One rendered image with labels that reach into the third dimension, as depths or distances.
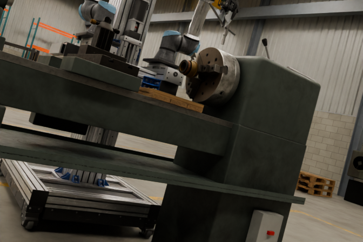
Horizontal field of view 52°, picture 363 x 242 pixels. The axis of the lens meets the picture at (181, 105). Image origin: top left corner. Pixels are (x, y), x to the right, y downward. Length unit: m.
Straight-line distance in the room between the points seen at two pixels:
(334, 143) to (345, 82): 2.01
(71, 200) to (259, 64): 1.31
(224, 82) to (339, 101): 11.11
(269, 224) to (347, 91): 10.90
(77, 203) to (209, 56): 1.14
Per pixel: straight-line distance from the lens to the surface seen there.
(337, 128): 12.73
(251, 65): 2.04
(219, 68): 1.96
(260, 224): 2.16
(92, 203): 2.37
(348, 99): 12.88
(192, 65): 1.96
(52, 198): 2.28
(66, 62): 1.54
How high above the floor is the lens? 0.79
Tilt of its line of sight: 3 degrees up
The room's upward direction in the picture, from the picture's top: 16 degrees clockwise
